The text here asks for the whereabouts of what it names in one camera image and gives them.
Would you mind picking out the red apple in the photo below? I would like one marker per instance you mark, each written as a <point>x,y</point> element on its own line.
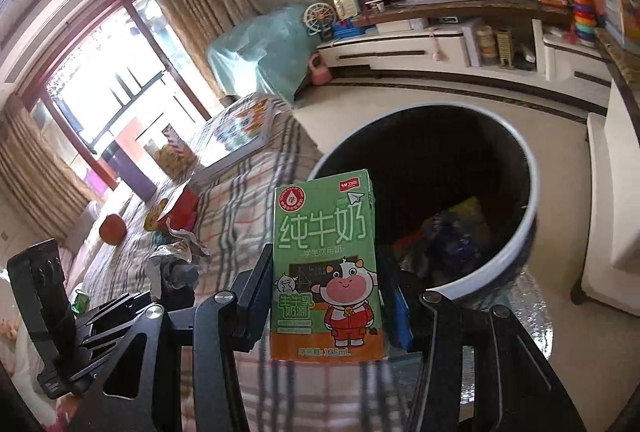
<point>113,228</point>

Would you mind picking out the red white paper carton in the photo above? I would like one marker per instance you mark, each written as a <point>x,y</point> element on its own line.
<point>185,207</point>

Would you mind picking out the white side cabinet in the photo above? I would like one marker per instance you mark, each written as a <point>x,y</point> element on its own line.
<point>610,192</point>

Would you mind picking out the purple thermos bottle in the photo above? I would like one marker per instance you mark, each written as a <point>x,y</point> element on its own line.
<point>134,172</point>

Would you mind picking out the orange red snack wrapper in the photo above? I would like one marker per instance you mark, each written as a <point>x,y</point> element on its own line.
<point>409,245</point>

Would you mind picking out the plaid tablecloth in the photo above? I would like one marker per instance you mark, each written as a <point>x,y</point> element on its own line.
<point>240,202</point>

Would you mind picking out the white round bin black liner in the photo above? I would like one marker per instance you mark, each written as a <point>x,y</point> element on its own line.
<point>531,192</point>

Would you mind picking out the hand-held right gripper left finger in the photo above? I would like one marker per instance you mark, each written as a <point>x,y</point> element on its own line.
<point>252,307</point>

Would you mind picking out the thick picture book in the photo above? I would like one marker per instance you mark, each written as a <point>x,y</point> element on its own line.
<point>235,137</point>

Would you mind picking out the green yellow toy phone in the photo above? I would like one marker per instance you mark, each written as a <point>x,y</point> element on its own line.
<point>346,7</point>

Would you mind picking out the wooden sliding glass door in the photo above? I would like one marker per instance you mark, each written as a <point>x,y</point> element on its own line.
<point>145,27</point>

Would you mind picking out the orange printed box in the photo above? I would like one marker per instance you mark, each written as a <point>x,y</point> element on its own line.
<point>617,7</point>

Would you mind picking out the yellow green snack packet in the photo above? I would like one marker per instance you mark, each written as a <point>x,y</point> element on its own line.
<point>155,214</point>

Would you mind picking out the green milk carton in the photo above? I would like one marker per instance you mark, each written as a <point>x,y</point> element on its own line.
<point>325,237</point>

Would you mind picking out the blue plastic toy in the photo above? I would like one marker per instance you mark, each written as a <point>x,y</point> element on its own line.
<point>346,30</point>

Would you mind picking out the white television cabinet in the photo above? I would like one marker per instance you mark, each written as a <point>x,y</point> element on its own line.
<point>410,49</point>

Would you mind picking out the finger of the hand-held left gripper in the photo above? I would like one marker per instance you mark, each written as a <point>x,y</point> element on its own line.
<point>112,307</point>
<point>102,334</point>

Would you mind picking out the red snack packet silver lining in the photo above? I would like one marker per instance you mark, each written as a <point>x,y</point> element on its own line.
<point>172,257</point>

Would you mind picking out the small white desk fan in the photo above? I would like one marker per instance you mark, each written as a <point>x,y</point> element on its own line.
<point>318,17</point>

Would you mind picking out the teal covered armchair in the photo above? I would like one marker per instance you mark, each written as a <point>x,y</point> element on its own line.
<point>260,52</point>

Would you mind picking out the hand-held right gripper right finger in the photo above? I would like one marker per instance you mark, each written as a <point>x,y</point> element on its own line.
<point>402,317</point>

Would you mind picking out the pink plastic toy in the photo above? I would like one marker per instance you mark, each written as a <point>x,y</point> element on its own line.
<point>320,71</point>

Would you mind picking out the clear cookie jar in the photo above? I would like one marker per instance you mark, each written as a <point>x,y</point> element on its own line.
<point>175,152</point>

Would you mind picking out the pink striped sofa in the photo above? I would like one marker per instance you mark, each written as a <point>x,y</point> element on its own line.
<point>82,242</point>

